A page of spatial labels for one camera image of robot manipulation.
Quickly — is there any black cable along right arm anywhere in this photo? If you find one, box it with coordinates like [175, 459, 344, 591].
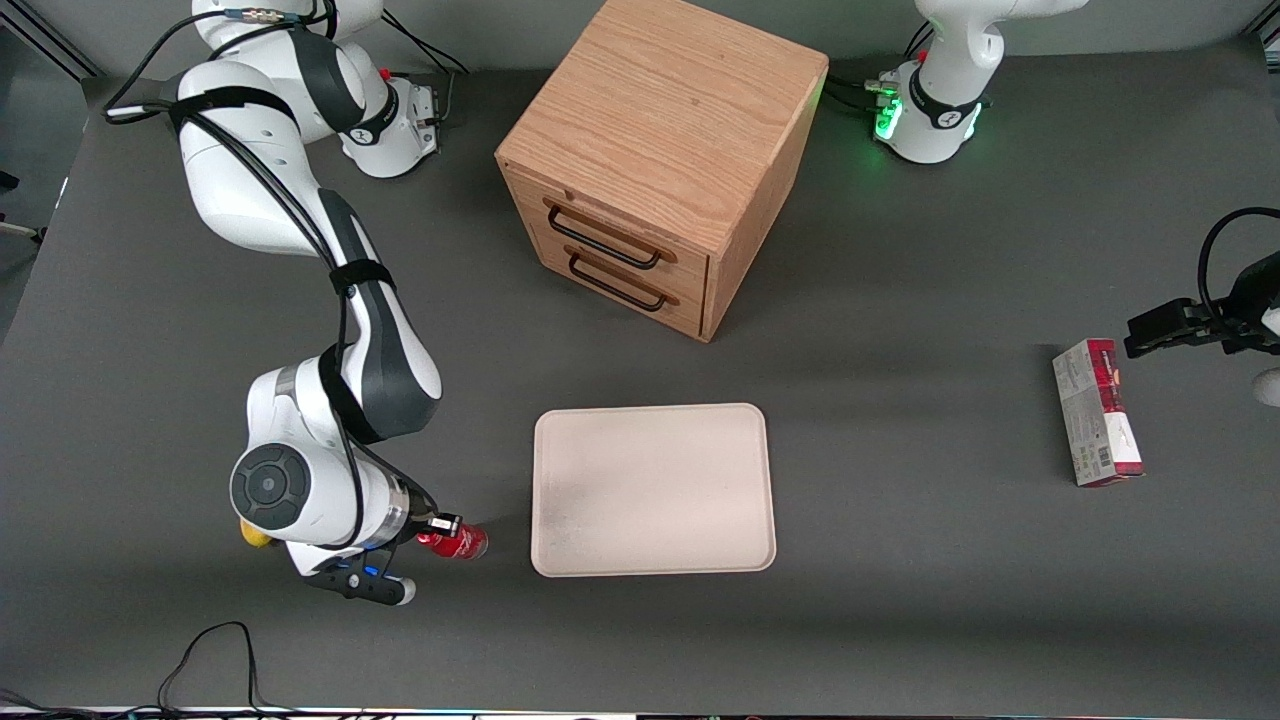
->
[103, 0, 441, 546]

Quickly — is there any black drawer handle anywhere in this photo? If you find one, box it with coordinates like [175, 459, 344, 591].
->
[566, 250, 681, 314]
[543, 197, 679, 271]

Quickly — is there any red and grey carton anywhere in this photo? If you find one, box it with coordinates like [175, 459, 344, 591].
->
[1052, 338, 1146, 489]

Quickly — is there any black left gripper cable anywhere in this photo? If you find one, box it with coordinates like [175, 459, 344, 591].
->
[1197, 207, 1280, 321]

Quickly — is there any black arm base cable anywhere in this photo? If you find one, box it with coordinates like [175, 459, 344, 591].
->
[825, 75, 901, 111]
[380, 8, 471, 76]

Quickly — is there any wooden drawer cabinet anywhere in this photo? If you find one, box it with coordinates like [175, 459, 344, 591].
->
[494, 0, 830, 344]

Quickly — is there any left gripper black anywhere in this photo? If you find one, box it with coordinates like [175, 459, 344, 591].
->
[1124, 252, 1280, 359]

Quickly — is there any dark metal frame rail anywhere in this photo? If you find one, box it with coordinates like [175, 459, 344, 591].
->
[0, 0, 101, 81]

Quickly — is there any red coke bottle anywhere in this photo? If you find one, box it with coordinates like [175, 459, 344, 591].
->
[416, 524, 490, 562]

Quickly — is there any black right arm base cable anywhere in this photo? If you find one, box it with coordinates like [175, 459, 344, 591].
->
[380, 8, 471, 76]

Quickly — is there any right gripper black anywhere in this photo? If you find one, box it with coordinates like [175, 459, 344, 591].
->
[398, 490, 464, 549]

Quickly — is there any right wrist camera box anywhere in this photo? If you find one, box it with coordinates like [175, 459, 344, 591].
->
[303, 560, 417, 608]

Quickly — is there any black cable at table edge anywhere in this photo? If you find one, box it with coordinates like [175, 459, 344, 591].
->
[0, 688, 161, 719]

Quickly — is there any black looped table cable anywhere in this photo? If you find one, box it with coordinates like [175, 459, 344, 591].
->
[158, 621, 263, 716]

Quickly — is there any white rectangular tray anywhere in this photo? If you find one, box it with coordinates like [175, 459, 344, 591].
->
[532, 403, 778, 579]

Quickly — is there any black left arm base cable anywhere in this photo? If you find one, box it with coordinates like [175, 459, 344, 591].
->
[825, 75, 901, 111]

